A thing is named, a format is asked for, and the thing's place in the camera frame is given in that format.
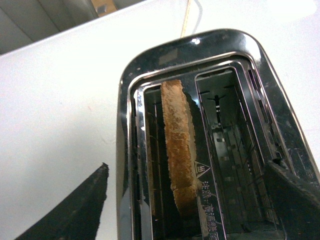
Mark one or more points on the brown bread slice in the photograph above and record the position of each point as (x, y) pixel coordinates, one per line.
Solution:
(180, 146)

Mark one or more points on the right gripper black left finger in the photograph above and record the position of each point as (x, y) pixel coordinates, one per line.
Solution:
(77, 217)

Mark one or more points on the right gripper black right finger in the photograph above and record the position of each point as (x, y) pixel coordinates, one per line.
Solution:
(296, 202)

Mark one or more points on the cream chrome toaster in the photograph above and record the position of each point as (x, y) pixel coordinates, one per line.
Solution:
(242, 119)

